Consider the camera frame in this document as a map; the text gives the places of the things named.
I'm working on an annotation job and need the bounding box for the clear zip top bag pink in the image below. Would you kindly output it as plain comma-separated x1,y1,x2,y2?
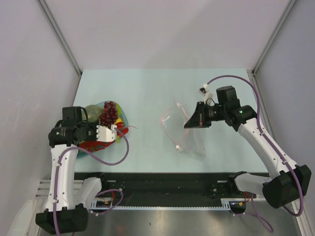
159,100,206,162

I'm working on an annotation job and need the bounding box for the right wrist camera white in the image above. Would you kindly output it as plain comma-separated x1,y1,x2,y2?
199,84,214,105

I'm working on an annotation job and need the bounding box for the aluminium frame post right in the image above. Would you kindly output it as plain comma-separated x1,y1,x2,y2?
251,0,299,75

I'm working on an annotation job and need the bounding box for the aluminium frame post left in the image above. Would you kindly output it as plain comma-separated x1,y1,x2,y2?
36,0,83,78

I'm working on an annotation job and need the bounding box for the dark red grape bunch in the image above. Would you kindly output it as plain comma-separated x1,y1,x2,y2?
99,101,118,127

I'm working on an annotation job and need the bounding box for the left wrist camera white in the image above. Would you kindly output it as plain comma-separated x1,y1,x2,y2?
96,124,117,143

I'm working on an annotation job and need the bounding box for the red plastic lobster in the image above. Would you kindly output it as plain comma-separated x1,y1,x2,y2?
79,122,135,152

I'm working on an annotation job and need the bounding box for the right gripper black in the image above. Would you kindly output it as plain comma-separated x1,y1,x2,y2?
185,101,227,128

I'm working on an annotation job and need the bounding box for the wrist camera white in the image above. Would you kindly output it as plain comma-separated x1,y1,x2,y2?
199,84,214,105
96,124,117,143

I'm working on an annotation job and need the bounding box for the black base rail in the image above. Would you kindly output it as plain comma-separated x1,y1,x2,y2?
73,172,269,207

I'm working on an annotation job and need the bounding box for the purple cable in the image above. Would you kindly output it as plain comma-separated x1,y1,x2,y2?
206,75,305,233
53,127,129,236

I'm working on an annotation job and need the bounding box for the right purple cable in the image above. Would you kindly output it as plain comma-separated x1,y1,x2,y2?
206,75,305,233

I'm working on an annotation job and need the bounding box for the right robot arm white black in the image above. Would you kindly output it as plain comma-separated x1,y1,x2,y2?
184,85,312,208

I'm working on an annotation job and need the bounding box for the white slotted cable duct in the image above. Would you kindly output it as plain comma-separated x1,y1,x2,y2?
90,198,247,211

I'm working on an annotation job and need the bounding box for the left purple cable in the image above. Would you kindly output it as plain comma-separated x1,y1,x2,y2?
53,127,129,236

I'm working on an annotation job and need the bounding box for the aluminium frame post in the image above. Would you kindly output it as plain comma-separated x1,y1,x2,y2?
251,0,299,75
36,0,83,78

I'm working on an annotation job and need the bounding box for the green round melon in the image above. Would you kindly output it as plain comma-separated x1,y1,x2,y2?
85,105,103,122

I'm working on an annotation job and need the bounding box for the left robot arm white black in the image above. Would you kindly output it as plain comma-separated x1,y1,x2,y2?
35,107,109,236

